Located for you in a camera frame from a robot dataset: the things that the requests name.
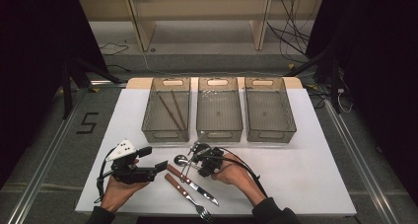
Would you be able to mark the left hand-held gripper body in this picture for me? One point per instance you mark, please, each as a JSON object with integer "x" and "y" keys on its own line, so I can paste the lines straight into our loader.
{"x": 131, "y": 173}

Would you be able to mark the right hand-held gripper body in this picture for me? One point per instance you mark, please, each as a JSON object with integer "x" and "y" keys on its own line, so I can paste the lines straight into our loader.
{"x": 210, "y": 160}

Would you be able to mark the steel spoon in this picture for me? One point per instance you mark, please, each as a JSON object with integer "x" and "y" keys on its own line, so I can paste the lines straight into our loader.
{"x": 180, "y": 160}

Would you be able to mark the smoky clear plastic bin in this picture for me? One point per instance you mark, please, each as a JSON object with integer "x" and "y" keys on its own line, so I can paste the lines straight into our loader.
{"x": 166, "y": 135}
{"x": 218, "y": 112}
{"x": 269, "y": 112}

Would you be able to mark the person's left hand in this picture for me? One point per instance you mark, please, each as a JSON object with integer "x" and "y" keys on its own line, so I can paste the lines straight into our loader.
{"x": 116, "y": 192}

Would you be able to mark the person's right hand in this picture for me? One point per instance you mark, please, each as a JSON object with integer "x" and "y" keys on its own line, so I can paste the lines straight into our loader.
{"x": 235, "y": 174}

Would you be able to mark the black metal stand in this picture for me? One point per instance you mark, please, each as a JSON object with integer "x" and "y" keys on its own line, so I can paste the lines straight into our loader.
{"x": 333, "y": 76}
{"x": 70, "y": 86}

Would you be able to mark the light wooden shelf unit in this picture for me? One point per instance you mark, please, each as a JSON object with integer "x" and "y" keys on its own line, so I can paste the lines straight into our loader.
{"x": 197, "y": 7}

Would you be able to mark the dark curtain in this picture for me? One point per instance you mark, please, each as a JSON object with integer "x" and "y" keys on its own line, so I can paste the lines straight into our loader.
{"x": 384, "y": 69}
{"x": 29, "y": 69}

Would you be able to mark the short metal rail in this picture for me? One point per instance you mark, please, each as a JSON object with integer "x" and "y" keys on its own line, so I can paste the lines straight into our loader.
{"x": 108, "y": 83}

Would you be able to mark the metal floor rail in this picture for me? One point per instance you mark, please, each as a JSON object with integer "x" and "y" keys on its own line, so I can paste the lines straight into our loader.
{"x": 364, "y": 171}
{"x": 42, "y": 171}

